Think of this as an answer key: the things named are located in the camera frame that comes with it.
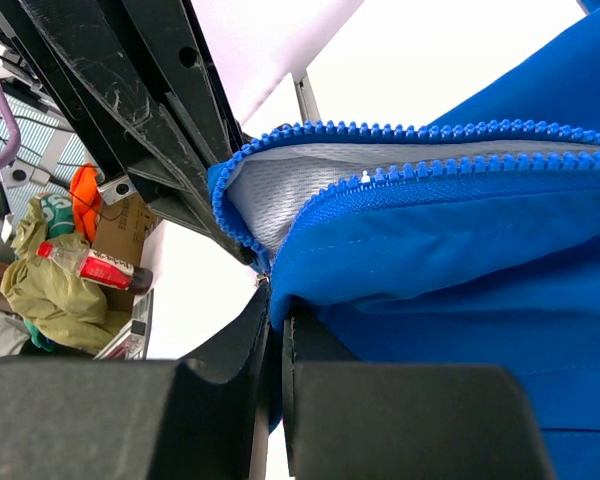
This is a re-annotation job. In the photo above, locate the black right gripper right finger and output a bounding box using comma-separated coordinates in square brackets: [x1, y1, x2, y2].
[282, 309, 555, 479]

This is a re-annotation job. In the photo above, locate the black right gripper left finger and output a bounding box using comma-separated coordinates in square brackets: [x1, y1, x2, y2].
[0, 286, 270, 479]

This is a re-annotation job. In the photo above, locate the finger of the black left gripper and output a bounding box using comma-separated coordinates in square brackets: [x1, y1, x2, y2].
[123, 1, 253, 264]
[0, 1, 199, 233]

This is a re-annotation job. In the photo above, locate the green white printed cloth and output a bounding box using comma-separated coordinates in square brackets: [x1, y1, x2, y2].
[39, 193, 75, 239]

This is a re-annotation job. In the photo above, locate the brown cardboard box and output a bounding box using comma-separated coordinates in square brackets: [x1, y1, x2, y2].
[92, 194, 159, 288]

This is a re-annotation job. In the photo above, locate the aluminium table frame rail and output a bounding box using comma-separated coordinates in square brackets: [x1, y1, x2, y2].
[293, 72, 321, 122]

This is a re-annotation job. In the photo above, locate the red labelled plastic bottle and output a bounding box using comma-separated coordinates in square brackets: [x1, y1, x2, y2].
[37, 242, 154, 295]

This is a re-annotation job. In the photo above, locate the blue white red jacket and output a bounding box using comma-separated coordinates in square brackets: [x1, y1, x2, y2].
[208, 1, 600, 479]

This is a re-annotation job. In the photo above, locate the orange cloth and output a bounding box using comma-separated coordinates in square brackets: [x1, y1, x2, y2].
[69, 163, 102, 243]

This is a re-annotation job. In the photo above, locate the olive green cloth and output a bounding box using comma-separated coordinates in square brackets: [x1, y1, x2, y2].
[0, 195, 130, 355]

